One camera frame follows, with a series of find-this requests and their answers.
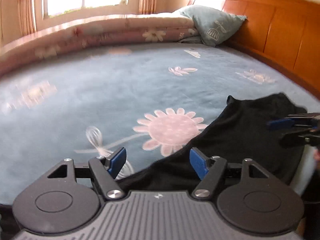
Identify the black knit pants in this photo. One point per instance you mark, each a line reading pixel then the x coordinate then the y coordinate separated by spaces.
pixel 239 132

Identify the light blue pillow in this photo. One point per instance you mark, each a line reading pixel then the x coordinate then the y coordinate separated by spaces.
pixel 214 26

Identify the orange wooden headboard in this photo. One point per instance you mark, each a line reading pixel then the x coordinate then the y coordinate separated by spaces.
pixel 284 34

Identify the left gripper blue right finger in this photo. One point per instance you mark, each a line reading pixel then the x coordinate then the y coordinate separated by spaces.
pixel 210 171

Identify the light blue floral bedsheet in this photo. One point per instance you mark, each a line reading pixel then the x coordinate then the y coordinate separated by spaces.
pixel 151 99

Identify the pink floral quilt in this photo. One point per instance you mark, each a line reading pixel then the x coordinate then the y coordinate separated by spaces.
pixel 95 31

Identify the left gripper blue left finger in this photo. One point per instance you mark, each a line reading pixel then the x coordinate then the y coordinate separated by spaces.
pixel 104 171

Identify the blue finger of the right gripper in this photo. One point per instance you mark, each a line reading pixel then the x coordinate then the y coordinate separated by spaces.
pixel 280 123

